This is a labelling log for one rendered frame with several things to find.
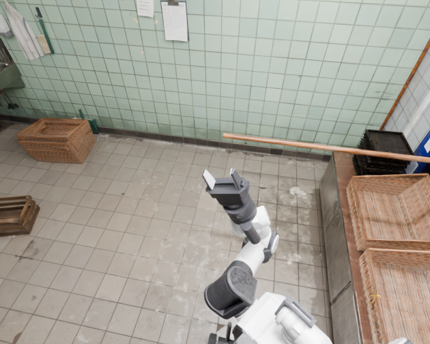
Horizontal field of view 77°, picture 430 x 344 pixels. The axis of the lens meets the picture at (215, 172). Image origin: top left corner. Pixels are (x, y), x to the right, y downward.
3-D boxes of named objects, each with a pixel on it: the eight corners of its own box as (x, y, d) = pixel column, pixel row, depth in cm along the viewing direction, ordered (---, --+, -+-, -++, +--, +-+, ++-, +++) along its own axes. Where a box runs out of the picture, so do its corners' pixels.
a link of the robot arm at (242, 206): (211, 172, 81) (226, 194, 89) (201, 199, 76) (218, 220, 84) (250, 170, 75) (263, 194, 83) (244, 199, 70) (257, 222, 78)
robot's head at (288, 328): (304, 361, 70) (312, 354, 64) (272, 329, 75) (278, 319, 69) (318, 341, 73) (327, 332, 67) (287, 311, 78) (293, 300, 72)
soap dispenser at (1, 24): (14, 35, 280) (3, 13, 266) (8, 38, 274) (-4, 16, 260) (6, 34, 282) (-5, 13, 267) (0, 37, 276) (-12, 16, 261)
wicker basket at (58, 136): (76, 156, 301) (66, 136, 281) (26, 154, 303) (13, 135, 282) (92, 129, 334) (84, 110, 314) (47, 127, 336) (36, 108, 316)
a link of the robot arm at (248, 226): (256, 190, 85) (266, 209, 93) (224, 201, 87) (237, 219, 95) (265, 220, 77) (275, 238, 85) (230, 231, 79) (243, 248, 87)
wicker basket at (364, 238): (409, 196, 213) (429, 172, 193) (435, 265, 175) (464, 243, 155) (344, 188, 219) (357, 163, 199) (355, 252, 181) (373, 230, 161)
